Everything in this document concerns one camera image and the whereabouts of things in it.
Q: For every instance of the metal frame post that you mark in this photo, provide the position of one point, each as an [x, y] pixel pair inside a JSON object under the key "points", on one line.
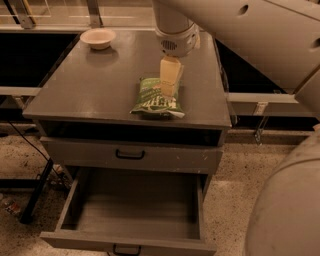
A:
{"points": [[24, 14], [94, 14]]}

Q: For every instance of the beige bowl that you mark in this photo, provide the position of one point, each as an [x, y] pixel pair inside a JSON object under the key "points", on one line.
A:
{"points": [[98, 38]]}

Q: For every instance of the open grey middle drawer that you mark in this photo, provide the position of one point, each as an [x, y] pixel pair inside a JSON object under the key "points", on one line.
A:
{"points": [[162, 212]]}

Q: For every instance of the black table leg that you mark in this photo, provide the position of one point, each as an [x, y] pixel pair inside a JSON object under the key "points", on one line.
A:
{"points": [[26, 216]]}

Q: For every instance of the green jalapeno chip bag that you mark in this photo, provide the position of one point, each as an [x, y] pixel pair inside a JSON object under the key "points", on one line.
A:
{"points": [[151, 101]]}

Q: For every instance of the metal bracket under shelf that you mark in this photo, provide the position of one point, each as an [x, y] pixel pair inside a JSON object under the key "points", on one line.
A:
{"points": [[259, 111]]}

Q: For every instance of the small red floor debris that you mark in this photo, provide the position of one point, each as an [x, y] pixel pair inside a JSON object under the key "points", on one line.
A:
{"points": [[12, 207]]}

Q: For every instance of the metal frame post left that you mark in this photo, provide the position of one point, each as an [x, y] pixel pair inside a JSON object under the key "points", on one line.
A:
{"points": [[24, 14]]}

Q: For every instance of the metal frame post middle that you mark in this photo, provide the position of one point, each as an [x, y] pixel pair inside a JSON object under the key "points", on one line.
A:
{"points": [[94, 14]]}

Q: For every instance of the closed grey top drawer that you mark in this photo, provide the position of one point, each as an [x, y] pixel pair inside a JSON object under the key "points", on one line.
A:
{"points": [[101, 153]]}

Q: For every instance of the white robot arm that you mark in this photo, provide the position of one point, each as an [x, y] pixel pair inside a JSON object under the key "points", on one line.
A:
{"points": [[277, 37]]}

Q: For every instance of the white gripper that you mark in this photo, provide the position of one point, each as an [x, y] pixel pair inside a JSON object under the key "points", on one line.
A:
{"points": [[177, 44]]}

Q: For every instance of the grey drawer cabinet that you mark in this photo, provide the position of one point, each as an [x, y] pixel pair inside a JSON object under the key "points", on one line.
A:
{"points": [[91, 94]]}

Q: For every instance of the black top drawer handle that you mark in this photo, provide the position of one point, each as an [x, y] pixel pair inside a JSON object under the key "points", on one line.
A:
{"points": [[129, 155]]}

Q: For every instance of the black middle drawer handle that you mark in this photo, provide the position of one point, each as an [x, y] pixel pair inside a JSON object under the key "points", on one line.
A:
{"points": [[126, 250]]}

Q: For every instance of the black drawer handle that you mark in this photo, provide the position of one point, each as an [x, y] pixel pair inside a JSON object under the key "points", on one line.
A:
{"points": [[129, 155], [126, 250]]}

